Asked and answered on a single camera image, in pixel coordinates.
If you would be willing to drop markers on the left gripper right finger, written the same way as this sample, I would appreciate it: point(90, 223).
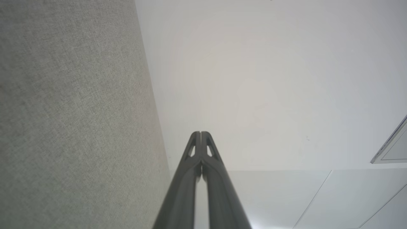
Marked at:
point(222, 197)

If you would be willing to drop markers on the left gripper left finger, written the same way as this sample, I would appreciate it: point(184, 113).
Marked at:
point(181, 197)

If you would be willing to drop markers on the grey framed wall panel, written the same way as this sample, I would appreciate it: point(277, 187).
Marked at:
point(394, 149)

